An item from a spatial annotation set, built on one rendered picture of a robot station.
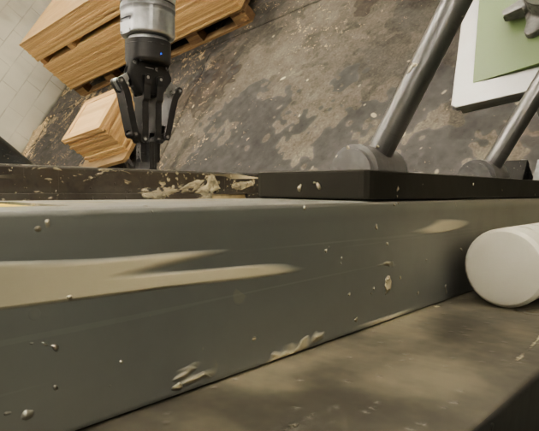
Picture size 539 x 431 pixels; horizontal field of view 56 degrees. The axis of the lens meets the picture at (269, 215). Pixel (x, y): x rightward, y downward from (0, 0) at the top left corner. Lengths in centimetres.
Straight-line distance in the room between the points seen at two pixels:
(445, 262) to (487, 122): 211
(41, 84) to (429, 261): 649
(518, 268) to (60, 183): 62
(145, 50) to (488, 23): 92
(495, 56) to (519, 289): 120
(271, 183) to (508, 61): 119
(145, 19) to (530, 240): 75
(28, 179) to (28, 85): 584
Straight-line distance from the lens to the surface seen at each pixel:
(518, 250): 20
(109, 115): 385
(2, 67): 647
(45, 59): 580
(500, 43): 141
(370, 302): 16
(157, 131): 88
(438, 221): 20
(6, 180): 70
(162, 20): 89
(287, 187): 18
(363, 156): 19
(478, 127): 231
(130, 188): 78
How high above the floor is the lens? 162
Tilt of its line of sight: 39 degrees down
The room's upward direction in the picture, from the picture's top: 46 degrees counter-clockwise
